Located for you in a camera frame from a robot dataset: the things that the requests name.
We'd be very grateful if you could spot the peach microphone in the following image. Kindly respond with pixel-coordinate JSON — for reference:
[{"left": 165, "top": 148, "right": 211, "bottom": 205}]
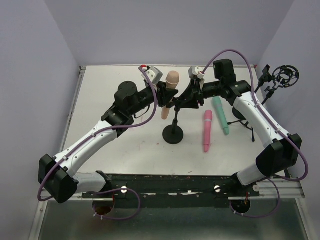
[{"left": 161, "top": 70, "right": 180, "bottom": 120}]

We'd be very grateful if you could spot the black round-base clip stand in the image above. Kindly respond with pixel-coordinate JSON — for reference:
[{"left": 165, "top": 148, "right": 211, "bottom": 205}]
[{"left": 162, "top": 98, "right": 184, "bottom": 145}]

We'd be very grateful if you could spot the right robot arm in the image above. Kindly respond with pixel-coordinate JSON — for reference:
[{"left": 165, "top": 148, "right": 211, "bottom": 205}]
[{"left": 173, "top": 59, "right": 302, "bottom": 186}]

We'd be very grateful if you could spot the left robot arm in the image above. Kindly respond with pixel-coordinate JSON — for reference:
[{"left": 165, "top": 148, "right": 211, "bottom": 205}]
[{"left": 38, "top": 80, "right": 178, "bottom": 204}]

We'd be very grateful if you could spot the pink microphone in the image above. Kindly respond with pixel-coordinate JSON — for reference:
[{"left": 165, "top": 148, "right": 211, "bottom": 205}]
[{"left": 203, "top": 110, "right": 213, "bottom": 153}]

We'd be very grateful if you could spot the teal microphone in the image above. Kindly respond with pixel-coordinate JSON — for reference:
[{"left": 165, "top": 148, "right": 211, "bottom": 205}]
[{"left": 212, "top": 96, "right": 230, "bottom": 136}]

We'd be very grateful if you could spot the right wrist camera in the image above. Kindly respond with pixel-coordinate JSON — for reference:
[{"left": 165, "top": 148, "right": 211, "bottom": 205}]
[{"left": 188, "top": 66, "right": 205, "bottom": 82}]

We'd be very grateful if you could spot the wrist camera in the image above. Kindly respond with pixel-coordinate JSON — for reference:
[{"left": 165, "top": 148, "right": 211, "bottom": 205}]
[
  {"left": 141, "top": 65, "right": 163, "bottom": 86},
  {"left": 188, "top": 66, "right": 205, "bottom": 82}
]

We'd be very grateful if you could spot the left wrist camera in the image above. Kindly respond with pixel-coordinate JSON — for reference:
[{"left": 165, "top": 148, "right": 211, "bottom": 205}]
[{"left": 141, "top": 65, "right": 163, "bottom": 86}]

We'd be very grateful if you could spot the black tripod shock-mount stand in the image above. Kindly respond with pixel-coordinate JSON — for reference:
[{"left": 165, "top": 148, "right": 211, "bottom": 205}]
[{"left": 227, "top": 65, "right": 300, "bottom": 143}]

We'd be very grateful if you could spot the black front mounting rail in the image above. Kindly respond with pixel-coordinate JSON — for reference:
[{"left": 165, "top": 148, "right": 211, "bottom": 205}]
[{"left": 82, "top": 174, "right": 260, "bottom": 209}]

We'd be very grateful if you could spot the aluminium extrusion frame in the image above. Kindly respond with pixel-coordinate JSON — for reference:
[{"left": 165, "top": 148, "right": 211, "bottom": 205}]
[{"left": 27, "top": 66, "right": 306, "bottom": 240}]

